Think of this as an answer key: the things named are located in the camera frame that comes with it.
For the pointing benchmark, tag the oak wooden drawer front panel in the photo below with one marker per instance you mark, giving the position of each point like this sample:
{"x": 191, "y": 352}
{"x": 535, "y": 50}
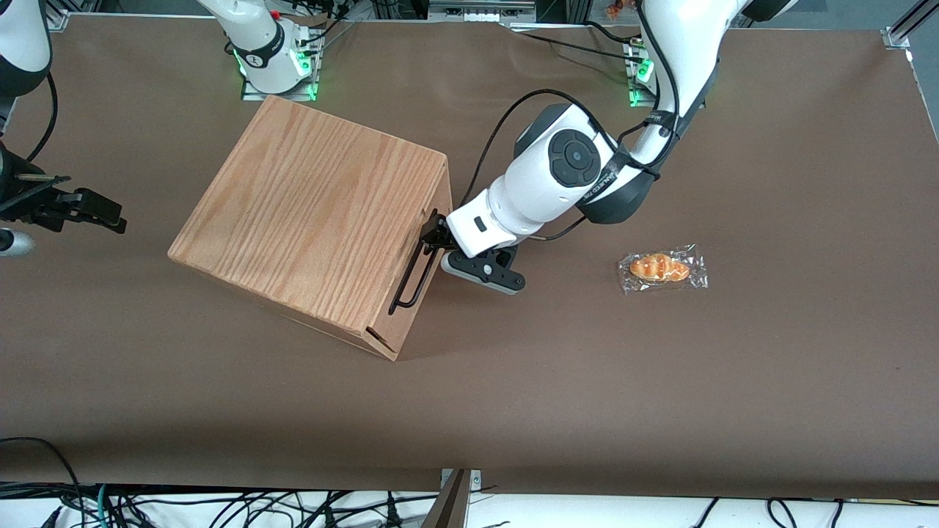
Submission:
{"x": 431, "y": 290}

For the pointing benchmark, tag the white Franka right robot arm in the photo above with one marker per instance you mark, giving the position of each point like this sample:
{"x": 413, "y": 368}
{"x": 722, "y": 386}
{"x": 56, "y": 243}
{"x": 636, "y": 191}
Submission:
{"x": 264, "y": 51}

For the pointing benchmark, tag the white Franka left robot arm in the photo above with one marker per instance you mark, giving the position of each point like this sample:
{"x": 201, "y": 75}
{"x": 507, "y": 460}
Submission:
{"x": 557, "y": 183}

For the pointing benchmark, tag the light oak wooden drawer cabinet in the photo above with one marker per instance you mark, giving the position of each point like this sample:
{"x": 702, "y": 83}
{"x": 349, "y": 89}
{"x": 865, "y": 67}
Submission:
{"x": 308, "y": 205}

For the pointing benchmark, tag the brown table cover sheet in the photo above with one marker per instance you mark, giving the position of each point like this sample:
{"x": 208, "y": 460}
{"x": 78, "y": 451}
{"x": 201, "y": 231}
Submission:
{"x": 557, "y": 381}

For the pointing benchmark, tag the plastic-wrapped orange bread roll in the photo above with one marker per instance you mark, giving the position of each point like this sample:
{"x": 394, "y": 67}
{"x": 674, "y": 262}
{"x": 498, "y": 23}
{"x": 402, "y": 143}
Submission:
{"x": 659, "y": 268}

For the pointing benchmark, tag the grey electronics box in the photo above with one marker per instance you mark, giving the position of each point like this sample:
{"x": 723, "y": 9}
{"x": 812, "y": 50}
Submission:
{"x": 477, "y": 10}

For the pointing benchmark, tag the small orange figure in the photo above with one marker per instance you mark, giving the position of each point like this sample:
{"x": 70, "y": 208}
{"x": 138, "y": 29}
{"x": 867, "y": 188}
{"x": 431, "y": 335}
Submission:
{"x": 615, "y": 9}

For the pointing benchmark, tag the dark metal strut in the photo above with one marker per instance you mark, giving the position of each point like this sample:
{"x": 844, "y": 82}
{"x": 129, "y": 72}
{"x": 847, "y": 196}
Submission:
{"x": 449, "y": 506}

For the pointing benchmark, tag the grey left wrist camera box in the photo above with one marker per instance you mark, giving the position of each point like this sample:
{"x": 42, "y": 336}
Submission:
{"x": 488, "y": 273}

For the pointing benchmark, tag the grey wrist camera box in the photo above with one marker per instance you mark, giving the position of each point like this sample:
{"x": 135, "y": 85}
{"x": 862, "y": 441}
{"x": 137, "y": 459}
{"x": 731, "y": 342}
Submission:
{"x": 15, "y": 243}
{"x": 488, "y": 273}

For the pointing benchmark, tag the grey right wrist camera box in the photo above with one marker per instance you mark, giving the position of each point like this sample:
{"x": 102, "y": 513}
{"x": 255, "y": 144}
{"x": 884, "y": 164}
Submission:
{"x": 15, "y": 243}

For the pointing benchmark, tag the aluminium frame rail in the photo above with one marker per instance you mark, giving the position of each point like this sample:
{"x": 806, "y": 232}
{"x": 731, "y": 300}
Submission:
{"x": 57, "y": 15}
{"x": 904, "y": 29}

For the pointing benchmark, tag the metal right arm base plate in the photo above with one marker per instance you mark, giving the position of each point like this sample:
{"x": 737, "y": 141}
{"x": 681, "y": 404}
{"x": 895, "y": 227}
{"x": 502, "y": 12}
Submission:
{"x": 253, "y": 92}

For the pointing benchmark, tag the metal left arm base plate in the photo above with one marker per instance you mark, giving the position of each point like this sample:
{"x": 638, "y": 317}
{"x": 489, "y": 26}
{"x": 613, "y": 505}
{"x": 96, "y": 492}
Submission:
{"x": 637, "y": 89}

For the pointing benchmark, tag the silver corner bracket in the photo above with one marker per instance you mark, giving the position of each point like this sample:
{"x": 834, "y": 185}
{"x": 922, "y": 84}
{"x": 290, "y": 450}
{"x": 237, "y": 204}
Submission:
{"x": 475, "y": 478}

